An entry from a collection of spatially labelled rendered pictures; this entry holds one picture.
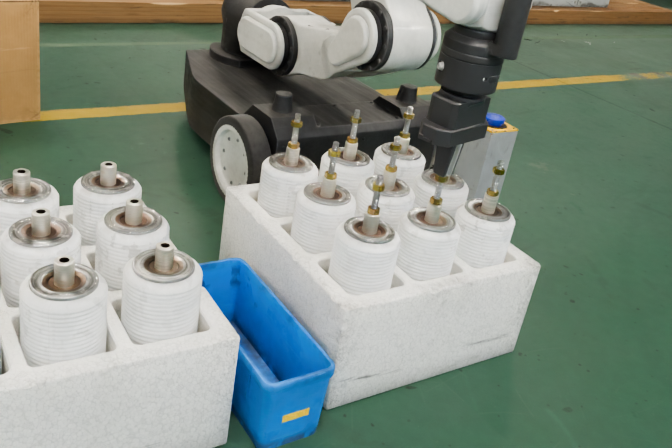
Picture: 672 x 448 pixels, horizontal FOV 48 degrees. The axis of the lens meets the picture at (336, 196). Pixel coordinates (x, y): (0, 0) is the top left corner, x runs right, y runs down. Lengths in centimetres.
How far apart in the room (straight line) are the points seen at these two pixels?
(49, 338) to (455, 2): 64
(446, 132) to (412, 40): 52
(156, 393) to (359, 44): 84
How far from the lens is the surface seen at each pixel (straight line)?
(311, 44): 174
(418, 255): 114
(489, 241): 121
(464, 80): 104
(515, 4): 101
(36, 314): 89
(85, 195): 111
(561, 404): 130
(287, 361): 114
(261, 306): 118
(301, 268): 112
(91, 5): 292
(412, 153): 139
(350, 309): 104
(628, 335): 154
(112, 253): 102
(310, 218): 115
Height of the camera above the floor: 76
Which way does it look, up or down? 26 degrees down
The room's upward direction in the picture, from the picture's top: 10 degrees clockwise
